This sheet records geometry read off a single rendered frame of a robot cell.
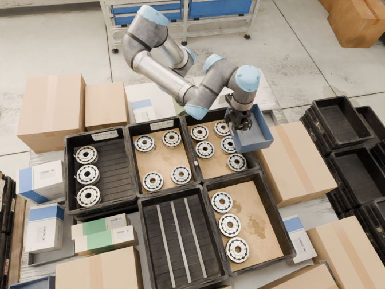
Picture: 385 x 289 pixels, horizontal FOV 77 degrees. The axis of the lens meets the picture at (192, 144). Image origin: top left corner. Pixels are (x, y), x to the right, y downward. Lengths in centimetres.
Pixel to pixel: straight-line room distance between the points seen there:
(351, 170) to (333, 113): 47
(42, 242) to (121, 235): 37
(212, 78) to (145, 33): 35
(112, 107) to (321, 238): 126
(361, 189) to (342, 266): 94
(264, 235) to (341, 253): 34
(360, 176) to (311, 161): 86
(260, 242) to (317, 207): 45
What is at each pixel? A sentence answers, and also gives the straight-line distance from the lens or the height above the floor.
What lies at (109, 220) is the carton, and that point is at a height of 82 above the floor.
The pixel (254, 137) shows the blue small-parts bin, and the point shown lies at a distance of 114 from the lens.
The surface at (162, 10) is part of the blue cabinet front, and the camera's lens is 293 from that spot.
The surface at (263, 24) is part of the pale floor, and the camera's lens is 377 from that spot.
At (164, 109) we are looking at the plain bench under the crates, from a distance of 163.
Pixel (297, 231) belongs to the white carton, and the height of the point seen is 79.
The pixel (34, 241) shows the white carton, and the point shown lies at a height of 79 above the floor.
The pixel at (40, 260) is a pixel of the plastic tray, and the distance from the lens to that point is 144.
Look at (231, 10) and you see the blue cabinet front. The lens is 316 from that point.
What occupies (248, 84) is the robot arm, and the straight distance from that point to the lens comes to 77.
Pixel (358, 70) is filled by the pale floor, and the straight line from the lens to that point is 367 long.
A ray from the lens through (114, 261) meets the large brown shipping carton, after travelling 112.
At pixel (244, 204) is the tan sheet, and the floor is 83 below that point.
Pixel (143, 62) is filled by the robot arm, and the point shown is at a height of 134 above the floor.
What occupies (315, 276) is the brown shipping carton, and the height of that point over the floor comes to 86.
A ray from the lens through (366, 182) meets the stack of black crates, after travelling 223.
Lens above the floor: 199
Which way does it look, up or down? 61 degrees down
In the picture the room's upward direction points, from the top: 8 degrees clockwise
